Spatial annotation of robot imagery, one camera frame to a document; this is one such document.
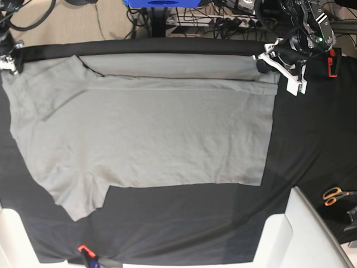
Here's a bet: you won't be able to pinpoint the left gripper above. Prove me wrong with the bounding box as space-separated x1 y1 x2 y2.
256 39 308 74

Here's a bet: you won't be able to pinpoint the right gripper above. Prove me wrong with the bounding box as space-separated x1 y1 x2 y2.
1 40 24 75

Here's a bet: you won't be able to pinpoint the grey T-shirt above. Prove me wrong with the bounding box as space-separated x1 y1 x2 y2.
2 56 279 221

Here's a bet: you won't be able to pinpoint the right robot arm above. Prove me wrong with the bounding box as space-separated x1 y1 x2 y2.
1 0 56 75

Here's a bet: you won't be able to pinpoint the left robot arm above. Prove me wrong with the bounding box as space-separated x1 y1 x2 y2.
254 1 336 75

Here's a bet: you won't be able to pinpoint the red black clamp right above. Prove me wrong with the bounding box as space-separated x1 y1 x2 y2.
327 47 342 78

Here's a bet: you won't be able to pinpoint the red black clamp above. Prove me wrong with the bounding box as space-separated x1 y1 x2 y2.
327 47 342 78
78 245 101 268

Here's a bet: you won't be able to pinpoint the white power strip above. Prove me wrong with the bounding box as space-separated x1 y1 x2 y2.
166 13 258 28

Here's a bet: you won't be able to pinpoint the black table cloth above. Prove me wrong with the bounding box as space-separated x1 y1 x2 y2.
1 56 356 265

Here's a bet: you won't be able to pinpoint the black metal stand column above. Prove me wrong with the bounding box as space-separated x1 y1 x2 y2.
149 7 171 38

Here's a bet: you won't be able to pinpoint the blue plastic box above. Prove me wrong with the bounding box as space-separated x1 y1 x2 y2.
123 0 200 8

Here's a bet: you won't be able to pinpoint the white base housing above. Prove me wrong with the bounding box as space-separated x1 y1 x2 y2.
253 187 354 268
1 208 40 268

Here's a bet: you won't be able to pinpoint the red black clamp bottom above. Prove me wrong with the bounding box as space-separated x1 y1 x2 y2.
78 245 101 268

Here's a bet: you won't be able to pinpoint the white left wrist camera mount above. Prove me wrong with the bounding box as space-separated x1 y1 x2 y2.
252 38 307 96

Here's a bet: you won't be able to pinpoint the orange handled scissors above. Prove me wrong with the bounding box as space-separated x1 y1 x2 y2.
322 187 356 207

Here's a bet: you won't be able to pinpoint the small black metal bracket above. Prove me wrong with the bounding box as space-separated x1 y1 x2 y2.
344 207 357 232

